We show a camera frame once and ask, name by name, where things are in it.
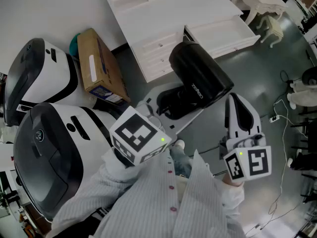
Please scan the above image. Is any brown cardboard box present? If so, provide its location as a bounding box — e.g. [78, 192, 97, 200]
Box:
[76, 28, 132, 106]

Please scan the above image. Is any black chair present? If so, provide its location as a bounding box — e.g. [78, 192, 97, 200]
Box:
[289, 118, 317, 173]

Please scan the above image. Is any white cable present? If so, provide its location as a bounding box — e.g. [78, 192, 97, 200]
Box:
[244, 99, 308, 233]

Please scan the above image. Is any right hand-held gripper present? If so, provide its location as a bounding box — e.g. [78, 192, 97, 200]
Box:
[219, 93, 272, 182]

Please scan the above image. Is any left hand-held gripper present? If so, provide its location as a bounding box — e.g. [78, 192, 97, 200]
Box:
[108, 82, 204, 167]

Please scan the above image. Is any round grey stand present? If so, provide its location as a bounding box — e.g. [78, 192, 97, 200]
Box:
[302, 67, 317, 86]

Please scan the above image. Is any cream ornate dressing table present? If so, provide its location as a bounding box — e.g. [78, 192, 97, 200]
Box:
[231, 0, 289, 26]

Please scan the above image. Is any white wooden shelf cabinet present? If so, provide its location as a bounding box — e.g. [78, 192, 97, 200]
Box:
[99, 0, 245, 84]

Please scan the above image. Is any person's right forearm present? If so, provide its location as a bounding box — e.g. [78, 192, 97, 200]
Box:
[221, 175, 246, 218]

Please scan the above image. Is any person's striped white shirt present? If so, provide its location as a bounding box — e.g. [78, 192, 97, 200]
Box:
[52, 147, 248, 238]

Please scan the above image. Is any white large drawer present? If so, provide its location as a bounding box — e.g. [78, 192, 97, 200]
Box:
[184, 14, 261, 59]

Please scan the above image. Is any cream cushioned stool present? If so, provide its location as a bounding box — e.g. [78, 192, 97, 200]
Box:
[256, 15, 285, 49]

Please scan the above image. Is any black round desk fan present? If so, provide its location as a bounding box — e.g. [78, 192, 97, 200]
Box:
[168, 40, 235, 109]

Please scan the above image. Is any person's jeans leg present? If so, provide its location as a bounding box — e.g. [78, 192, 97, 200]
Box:
[169, 146, 194, 178]

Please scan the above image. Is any person's left forearm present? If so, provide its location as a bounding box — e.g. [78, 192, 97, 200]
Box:
[74, 147, 142, 208]

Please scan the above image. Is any teal round object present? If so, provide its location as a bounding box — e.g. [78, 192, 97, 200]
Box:
[69, 33, 81, 57]

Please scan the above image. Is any small white drawer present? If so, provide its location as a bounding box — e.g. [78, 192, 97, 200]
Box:
[131, 31, 184, 56]
[136, 49, 181, 68]

